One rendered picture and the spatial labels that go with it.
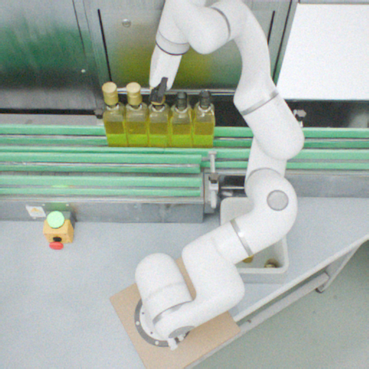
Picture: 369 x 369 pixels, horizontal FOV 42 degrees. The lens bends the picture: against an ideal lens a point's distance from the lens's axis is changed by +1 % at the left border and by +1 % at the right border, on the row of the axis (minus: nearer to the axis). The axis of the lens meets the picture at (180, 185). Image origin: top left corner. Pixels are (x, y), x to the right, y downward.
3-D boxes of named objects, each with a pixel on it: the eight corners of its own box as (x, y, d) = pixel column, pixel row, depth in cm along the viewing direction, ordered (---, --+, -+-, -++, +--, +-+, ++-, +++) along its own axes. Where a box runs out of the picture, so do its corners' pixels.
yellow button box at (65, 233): (76, 223, 141) (70, 210, 135) (72, 246, 137) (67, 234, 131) (52, 222, 141) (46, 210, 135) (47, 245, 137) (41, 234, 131)
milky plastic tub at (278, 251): (276, 212, 143) (281, 197, 135) (284, 284, 131) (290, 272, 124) (218, 211, 143) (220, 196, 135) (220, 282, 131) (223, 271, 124)
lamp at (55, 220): (65, 214, 134) (63, 209, 132) (63, 228, 132) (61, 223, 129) (50, 214, 134) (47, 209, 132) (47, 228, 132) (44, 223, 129)
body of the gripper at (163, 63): (158, 17, 103) (147, 55, 112) (155, 50, 97) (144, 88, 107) (191, 25, 104) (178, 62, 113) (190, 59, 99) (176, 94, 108)
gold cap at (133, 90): (142, 94, 119) (140, 81, 115) (141, 104, 117) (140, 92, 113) (127, 94, 119) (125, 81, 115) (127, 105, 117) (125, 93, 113)
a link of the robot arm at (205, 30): (246, 16, 90) (215, 36, 85) (227, 58, 99) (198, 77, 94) (188, -31, 93) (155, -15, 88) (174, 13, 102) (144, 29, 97)
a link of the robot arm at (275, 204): (243, 245, 108) (300, 215, 106) (254, 267, 94) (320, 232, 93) (215, 193, 105) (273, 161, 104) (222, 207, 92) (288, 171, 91)
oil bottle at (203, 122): (210, 148, 140) (215, 98, 121) (211, 163, 137) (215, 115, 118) (191, 148, 140) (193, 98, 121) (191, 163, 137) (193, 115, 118)
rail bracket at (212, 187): (215, 167, 135) (219, 140, 125) (217, 220, 127) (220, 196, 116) (205, 167, 135) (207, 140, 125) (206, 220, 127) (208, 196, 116)
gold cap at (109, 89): (121, 101, 118) (119, 89, 114) (108, 107, 117) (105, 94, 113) (114, 92, 119) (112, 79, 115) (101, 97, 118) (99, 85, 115)
